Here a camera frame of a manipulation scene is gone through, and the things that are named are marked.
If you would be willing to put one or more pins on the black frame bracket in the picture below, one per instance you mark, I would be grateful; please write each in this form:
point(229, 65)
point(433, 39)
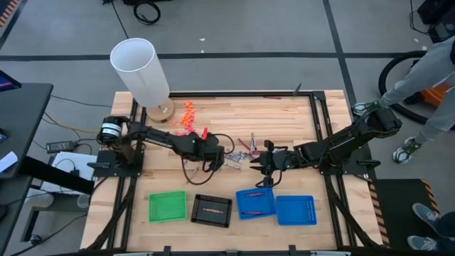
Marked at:
point(298, 89)
point(292, 249)
point(167, 249)

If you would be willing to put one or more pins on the dark red crayon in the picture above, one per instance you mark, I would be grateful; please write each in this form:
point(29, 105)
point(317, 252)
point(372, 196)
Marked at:
point(272, 97)

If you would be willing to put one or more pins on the black aluminium table frame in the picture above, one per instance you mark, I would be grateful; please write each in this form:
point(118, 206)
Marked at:
point(241, 94)

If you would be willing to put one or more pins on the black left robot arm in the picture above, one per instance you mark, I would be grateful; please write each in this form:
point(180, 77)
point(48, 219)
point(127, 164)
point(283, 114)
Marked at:
point(160, 138)

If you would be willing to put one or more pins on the orange-black striped mat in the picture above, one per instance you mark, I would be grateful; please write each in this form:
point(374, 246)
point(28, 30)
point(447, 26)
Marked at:
point(7, 10)

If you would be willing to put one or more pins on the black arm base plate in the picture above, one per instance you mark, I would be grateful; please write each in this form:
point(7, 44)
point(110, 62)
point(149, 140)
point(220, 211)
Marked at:
point(106, 158)
point(369, 156)

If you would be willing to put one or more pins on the white box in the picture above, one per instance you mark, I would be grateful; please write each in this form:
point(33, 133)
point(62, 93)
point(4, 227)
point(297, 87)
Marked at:
point(67, 161)

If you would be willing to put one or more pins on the black power adapter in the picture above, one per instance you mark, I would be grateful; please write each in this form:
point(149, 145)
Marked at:
point(59, 146)

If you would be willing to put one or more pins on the black floor equipment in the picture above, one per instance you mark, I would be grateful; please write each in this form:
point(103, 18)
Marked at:
point(437, 14)

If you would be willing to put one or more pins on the blue plastic basket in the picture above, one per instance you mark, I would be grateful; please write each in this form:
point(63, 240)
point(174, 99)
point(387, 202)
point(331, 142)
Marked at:
point(256, 204)
point(295, 210)

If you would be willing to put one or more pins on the person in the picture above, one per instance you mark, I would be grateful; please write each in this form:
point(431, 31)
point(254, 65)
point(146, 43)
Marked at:
point(416, 81)
point(424, 213)

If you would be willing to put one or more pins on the green plastic basket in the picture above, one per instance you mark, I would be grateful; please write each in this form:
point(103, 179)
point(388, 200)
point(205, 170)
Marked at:
point(167, 207)

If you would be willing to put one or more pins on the white paper sheet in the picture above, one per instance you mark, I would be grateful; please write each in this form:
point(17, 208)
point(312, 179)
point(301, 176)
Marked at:
point(7, 161)

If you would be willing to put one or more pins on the black desk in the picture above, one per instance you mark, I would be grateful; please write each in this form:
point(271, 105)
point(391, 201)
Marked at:
point(25, 117)

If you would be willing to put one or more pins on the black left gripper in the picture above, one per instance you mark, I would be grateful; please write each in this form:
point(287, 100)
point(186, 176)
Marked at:
point(209, 153)

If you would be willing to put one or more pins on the black plastic basket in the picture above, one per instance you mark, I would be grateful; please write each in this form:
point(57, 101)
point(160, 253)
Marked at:
point(199, 220)

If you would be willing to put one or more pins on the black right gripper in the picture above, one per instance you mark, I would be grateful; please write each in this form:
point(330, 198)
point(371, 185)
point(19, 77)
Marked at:
point(284, 161)

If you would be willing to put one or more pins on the gray crayon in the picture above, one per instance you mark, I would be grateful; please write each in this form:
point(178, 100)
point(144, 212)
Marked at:
point(234, 154)
point(252, 142)
point(236, 160)

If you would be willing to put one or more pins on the orange eraser caps pile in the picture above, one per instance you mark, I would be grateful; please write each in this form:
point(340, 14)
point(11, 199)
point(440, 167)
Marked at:
point(188, 115)

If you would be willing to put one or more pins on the white bar fixture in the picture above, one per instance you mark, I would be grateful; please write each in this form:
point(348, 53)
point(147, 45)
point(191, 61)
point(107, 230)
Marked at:
point(128, 254)
point(330, 253)

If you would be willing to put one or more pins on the laptop with blue screen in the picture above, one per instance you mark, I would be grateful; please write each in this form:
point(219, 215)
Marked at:
point(7, 82)

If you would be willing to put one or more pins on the black hazard-striped mat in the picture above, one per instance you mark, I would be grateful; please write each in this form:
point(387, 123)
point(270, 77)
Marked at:
point(398, 213)

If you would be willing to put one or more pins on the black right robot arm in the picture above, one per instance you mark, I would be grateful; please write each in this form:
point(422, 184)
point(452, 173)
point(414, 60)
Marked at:
point(341, 142)

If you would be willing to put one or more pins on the orange canister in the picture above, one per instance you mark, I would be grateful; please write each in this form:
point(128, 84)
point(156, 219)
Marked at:
point(433, 96)

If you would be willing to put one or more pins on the white lamp with wooden base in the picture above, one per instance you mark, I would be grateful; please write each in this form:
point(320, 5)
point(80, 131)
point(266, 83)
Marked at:
point(138, 71)

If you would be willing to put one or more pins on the clear plastic cup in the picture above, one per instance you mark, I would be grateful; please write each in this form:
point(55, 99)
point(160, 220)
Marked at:
point(83, 201)

